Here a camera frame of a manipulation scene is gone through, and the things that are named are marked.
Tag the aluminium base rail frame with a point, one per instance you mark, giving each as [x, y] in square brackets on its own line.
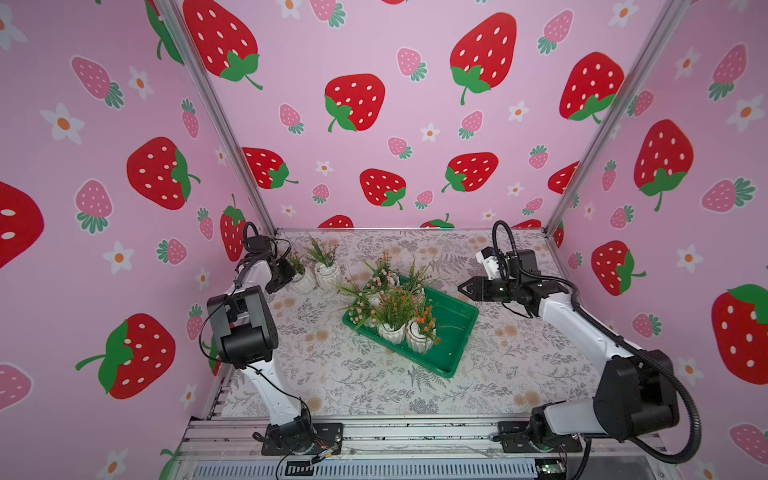
[408, 447]

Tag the green grass pot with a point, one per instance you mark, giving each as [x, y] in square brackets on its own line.
[396, 308]

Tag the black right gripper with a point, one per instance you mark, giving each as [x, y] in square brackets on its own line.
[490, 289]

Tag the green gypsophila pot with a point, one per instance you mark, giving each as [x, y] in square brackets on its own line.
[418, 280]

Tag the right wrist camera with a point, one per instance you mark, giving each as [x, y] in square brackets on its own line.
[488, 259]

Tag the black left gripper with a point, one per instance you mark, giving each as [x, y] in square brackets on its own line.
[289, 273]

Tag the pink gypsophila pot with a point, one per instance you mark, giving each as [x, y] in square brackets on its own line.
[383, 278]
[364, 304]

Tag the orange gypsophila pot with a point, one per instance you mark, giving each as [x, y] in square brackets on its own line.
[421, 331]

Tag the green plastic storage box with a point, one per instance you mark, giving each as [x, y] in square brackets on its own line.
[455, 322]

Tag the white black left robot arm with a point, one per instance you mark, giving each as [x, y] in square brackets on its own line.
[245, 336]

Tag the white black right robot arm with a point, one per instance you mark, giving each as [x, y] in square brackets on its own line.
[639, 399]

